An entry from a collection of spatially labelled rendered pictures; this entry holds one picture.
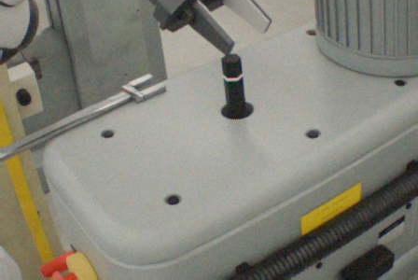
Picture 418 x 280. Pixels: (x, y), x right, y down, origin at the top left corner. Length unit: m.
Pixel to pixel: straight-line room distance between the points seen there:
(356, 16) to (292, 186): 0.23
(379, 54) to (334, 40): 0.06
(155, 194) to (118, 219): 0.05
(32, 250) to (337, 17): 2.39
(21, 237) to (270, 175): 2.36
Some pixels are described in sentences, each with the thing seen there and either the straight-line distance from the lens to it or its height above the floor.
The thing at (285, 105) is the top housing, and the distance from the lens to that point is 0.81.
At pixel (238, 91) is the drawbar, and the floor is 1.92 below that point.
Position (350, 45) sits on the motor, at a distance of 0.86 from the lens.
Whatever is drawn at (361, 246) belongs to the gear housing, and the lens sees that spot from 0.90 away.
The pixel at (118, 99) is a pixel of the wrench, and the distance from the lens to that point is 0.85.
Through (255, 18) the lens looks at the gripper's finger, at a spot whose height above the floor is 2.00.
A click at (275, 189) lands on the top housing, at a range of 0.71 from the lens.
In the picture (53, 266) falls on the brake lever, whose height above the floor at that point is 1.71.
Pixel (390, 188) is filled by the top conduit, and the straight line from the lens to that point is 0.82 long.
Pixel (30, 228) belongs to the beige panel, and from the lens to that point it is 2.99.
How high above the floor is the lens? 2.34
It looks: 34 degrees down
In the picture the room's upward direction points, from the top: 8 degrees counter-clockwise
